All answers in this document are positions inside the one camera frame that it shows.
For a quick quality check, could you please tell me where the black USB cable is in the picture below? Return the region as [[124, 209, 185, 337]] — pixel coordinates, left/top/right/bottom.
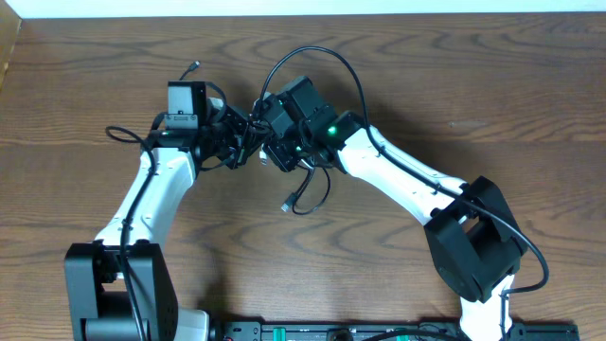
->
[[178, 60, 332, 217]]

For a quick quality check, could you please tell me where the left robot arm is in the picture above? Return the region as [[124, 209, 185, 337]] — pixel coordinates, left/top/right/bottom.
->
[[64, 81, 245, 340]]

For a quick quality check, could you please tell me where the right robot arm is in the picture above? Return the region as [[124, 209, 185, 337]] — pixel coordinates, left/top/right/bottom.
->
[[253, 77, 528, 340]]

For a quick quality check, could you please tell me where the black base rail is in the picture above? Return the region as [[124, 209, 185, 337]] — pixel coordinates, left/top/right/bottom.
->
[[207, 321, 580, 341]]

